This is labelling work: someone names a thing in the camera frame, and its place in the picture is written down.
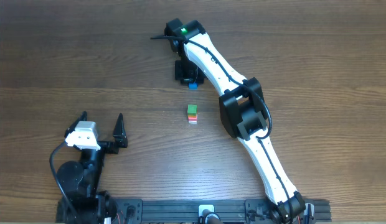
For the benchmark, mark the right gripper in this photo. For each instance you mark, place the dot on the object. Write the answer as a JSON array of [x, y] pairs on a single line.
[[182, 73]]

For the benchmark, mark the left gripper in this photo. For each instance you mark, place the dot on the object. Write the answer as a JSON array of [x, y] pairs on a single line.
[[110, 146]]

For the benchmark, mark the blue cube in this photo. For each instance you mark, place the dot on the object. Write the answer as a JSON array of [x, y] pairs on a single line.
[[193, 86]]

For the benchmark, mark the green cube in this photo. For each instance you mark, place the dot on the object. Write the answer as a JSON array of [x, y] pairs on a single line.
[[192, 109]]

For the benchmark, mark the red cube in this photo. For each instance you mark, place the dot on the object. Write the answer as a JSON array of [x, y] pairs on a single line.
[[193, 119]]

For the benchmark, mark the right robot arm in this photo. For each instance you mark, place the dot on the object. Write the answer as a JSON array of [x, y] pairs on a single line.
[[208, 65]]

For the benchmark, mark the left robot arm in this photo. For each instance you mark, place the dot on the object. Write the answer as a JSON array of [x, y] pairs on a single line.
[[84, 177]]

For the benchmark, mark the orange cube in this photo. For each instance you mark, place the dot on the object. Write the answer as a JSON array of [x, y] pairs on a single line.
[[193, 116]]

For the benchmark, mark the white cube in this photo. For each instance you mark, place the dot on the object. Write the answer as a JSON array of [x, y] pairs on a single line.
[[193, 122]]

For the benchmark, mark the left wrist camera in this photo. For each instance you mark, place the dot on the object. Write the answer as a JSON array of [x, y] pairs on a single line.
[[84, 137]]

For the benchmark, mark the mounting rail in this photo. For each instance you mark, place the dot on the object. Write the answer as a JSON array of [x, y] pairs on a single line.
[[168, 211]]

